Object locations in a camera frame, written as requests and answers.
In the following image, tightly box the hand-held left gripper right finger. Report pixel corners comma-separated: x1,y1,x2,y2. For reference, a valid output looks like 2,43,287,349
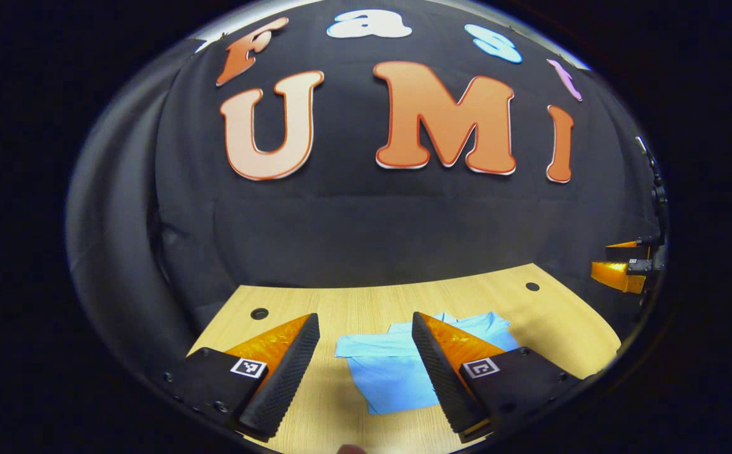
411,311,584,444

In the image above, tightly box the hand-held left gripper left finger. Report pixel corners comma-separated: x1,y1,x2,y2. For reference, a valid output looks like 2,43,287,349
161,313,321,442

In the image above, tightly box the light blue polo T-shirt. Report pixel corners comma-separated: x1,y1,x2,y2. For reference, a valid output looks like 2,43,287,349
334,311,521,416

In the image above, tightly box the dark grey side curtain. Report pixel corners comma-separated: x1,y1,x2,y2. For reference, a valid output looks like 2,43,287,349
65,38,215,385
583,63,664,253

